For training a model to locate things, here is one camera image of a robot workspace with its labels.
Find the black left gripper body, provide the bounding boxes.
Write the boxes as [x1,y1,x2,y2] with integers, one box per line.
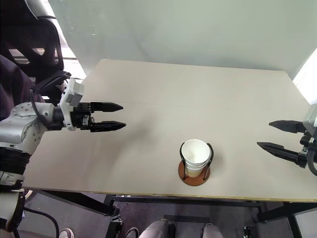
[70,103,96,131]

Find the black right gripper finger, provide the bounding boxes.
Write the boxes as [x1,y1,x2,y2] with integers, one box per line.
[257,141,302,166]
[268,119,307,135]

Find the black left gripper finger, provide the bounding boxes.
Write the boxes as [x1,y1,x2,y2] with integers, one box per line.
[90,120,127,133]
[90,101,124,113]

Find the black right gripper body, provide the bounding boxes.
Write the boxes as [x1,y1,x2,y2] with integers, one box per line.
[298,130,314,170]

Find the orange and white paper cup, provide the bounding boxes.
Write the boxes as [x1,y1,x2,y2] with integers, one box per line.
[180,139,211,166]
[185,162,208,179]

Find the black office chair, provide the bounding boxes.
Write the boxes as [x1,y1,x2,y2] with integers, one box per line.
[0,0,65,105]

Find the grey rounded knee shape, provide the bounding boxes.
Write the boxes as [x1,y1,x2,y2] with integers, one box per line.
[201,222,225,238]
[138,219,176,238]

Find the white and black shoe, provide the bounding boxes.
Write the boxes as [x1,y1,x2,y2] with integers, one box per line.
[125,227,140,238]
[58,228,75,238]

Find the silver curved robot shell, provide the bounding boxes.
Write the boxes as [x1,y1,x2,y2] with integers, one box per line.
[24,0,54,21]

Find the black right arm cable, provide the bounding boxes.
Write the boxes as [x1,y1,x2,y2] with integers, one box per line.
[306,148,317,177]

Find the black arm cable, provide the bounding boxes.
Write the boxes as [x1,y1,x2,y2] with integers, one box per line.
[306,148,317,177]
[29,71,72,124]

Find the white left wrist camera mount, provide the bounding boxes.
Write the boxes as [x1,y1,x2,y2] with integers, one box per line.
[58,78,85,131]

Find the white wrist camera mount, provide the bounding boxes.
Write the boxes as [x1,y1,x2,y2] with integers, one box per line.
[58,78,85,131]
[302,103,317,139]

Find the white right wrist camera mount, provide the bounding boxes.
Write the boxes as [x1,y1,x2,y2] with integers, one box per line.
[302,103,317,139]

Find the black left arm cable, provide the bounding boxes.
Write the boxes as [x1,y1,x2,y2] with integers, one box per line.
[29,71,72,124]

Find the black metal table frame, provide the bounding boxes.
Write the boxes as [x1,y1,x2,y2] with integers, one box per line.
[23,189,317,238]

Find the black floor cable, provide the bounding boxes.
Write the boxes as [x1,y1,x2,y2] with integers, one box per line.
[23,207,60,238]

